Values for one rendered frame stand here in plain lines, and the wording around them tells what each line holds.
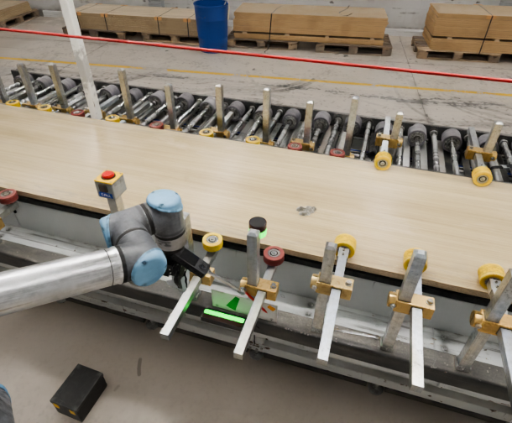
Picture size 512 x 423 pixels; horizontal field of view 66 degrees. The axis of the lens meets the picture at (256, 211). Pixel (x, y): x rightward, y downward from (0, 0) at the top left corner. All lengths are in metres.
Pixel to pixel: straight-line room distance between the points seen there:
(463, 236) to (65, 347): 2.08
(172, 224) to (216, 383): 1.28
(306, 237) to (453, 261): 0.55
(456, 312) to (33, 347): 2.14
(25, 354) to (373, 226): 1.96
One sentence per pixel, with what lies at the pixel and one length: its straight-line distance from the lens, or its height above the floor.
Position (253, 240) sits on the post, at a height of 1.09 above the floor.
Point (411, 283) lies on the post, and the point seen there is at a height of 1.05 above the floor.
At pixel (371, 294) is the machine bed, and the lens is 1.65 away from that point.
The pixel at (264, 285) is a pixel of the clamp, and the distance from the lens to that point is 1.43.
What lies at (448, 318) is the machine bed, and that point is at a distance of 1.73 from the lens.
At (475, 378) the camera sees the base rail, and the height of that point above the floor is 0.70.
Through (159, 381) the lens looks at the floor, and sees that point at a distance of 2.26.
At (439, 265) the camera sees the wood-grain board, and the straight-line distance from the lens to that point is 1.60.
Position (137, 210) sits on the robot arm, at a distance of 1.06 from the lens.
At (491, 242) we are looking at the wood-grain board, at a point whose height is 0.90.
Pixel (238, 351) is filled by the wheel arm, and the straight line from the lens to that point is 1.28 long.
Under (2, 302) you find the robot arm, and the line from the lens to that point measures 0.90.
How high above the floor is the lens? 1.95
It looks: 38 degrees down
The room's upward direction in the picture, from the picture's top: straight up
